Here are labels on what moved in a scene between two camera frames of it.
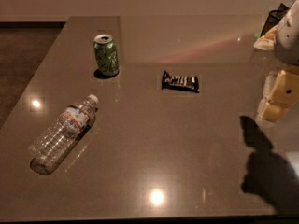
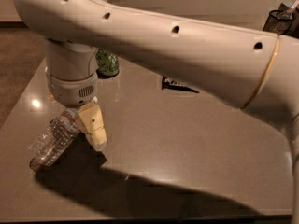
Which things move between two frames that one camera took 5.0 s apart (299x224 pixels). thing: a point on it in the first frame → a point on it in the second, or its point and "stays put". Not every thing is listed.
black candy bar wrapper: (185, 82) stays put
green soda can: (107, 54) stays put
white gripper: (288, 42) → (70, 91)
